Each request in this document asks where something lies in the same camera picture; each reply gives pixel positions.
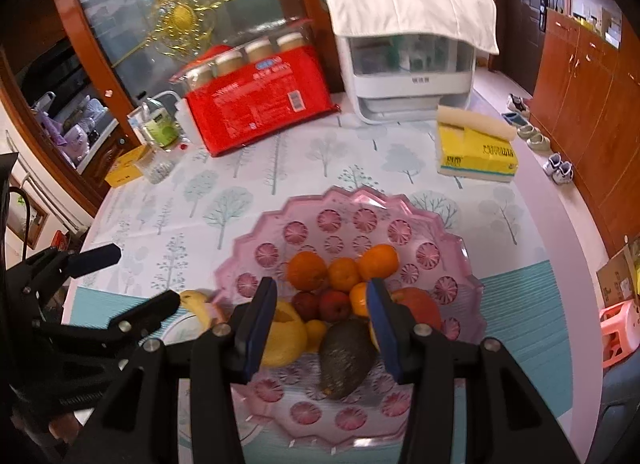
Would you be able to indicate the red plastic package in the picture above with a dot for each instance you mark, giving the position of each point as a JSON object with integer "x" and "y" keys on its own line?
{"x": 255, "y": 99}

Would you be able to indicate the white cloth cover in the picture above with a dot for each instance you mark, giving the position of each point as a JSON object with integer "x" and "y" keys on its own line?
{"x": 410, "y": 4}

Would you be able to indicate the glass door with gold ornament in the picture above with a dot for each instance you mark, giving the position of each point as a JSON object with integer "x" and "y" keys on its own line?
{"x": 175, "y": 19}

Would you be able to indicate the green label jar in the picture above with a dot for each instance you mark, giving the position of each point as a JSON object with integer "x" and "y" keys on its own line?
{"x": 162, "y": 129}

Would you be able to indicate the clear ribbed glass cup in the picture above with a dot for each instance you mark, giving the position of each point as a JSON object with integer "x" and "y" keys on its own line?
{"x": 157, "y": 169}

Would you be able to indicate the tree print tablecloth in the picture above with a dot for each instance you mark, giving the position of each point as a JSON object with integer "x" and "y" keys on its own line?
{"x": 350, "y": 154}

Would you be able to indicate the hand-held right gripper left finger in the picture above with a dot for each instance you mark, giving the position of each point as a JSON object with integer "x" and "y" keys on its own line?
{"x": 260, "y": 329}

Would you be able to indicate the pink plastic fruit tray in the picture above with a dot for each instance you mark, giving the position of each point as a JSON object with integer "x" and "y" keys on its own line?
{"x": 350, "y": 224}

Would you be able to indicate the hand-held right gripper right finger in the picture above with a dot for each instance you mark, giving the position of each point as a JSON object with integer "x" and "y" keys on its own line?
{"x": 385, "y": 329}

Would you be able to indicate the person's left hand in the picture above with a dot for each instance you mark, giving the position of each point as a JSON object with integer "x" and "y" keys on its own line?
{"x": 65, "y": 426}

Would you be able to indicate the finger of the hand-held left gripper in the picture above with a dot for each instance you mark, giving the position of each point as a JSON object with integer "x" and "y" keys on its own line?
{"x": 150, "y": 309}
{"x": 97, "y": 260}

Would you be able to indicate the large yellow pomelo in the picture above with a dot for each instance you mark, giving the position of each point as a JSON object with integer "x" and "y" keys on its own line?
{"x": 285, "y": 339}

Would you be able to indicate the flat yellow box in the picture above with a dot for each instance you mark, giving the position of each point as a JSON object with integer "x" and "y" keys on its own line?
{"x": 122, "y": 169}

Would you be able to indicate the yellow tissue pack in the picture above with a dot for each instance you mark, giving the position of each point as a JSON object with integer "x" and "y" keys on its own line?
{"x": 475, "y": 151}

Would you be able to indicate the pink plastic stool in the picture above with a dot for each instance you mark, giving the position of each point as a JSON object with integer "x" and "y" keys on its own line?
{"x": 622, "y": 334}

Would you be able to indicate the yellow banana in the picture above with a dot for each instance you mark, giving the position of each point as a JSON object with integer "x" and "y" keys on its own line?
{"x": 200, "y": 306}

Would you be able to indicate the clear pack of jars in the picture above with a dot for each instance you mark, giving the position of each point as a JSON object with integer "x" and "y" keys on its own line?
{"x": 245, "y": 51}

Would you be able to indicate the cardboard box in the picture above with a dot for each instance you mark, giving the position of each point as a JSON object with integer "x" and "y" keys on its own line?
{"x": 617, "y": 279}

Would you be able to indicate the red apple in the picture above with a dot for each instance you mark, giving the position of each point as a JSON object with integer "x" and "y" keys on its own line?
{"x": 420, "y": 309}

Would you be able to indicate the wooden kitchen cabinet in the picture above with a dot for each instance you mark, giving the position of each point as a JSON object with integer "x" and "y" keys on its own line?
{"x": 105, "y": 154}

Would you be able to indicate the dark green avocado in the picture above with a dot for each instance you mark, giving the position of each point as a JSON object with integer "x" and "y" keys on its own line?
{"x": 347, "y": 364}

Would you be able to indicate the wooden wall cabinet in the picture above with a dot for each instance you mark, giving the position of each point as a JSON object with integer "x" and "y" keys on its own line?
{"x": 590, "y": 109}

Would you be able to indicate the white plastic bottle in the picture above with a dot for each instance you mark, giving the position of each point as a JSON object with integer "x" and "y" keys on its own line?
{"x": 183, "y": 119}

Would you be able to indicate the white sneaker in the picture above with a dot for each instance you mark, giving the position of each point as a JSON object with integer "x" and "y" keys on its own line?
{"x": 519, "y": 105}
{"x": 559, "y": 169}

